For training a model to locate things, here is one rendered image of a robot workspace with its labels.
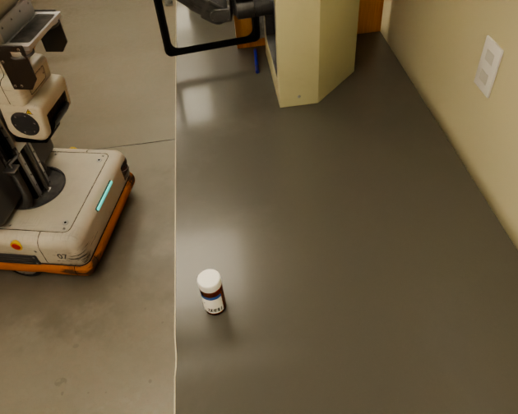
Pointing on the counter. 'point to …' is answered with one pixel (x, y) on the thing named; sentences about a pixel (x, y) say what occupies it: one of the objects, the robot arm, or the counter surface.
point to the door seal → (201, 46)
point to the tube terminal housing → (312, 48)
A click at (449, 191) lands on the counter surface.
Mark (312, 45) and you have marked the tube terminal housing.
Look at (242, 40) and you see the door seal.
